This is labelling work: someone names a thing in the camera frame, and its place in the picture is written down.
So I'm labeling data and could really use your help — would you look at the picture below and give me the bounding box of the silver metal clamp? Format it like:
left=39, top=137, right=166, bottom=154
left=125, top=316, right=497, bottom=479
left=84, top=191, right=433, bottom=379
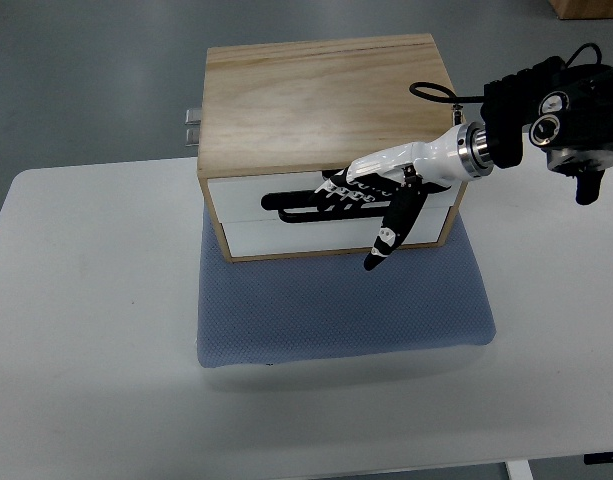
left=185, top=107, right=202, bottom=125
left=185, top=127, right=200, bottom=147

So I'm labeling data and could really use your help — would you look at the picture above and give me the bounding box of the silver metal clamp upper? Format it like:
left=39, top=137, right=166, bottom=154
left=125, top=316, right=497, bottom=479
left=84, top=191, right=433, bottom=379
left=185, top=107, right=202, bottom=125

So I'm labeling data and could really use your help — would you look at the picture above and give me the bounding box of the silver metal clamp lower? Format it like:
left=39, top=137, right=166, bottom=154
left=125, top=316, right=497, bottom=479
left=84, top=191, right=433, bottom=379
left=185, top=127, right=200, bottom=147

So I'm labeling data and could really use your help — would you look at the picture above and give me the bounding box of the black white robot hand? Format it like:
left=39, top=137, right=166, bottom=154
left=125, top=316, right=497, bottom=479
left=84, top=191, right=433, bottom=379
left=309, top=123, right=494, bottom=271

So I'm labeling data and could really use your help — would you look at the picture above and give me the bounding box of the white drawer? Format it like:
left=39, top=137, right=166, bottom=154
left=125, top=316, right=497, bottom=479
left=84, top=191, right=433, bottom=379
left=206, top=168, right=468, bottom=221

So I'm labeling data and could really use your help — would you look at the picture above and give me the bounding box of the white table leg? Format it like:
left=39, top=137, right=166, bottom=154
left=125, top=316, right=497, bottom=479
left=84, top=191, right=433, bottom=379
left=505, top=460, right=534, bottom=480

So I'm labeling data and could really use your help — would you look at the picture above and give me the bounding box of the black drawer handle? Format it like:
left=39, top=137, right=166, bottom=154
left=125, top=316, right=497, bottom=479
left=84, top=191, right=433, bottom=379
left=260, top=190, right=387, bottom=224

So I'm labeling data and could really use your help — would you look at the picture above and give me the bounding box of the wooden drawer cabinet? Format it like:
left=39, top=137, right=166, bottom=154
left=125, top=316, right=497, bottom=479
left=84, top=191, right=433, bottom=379
left=197, top=34, right=453, bottom=262

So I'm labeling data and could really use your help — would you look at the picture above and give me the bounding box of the black table control panel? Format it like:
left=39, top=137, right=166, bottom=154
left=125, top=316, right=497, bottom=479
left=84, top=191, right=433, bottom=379
left=583, top=451, right=613, bottom=465

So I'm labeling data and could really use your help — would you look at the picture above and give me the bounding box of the blue grey foam mat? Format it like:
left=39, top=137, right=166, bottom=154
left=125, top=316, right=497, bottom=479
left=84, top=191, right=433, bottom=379
left=197, top=219, right=496, bottom=368

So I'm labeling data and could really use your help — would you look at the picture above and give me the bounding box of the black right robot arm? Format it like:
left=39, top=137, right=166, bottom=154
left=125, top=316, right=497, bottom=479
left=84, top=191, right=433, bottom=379
left=409, top=42, right=613, bottom=205

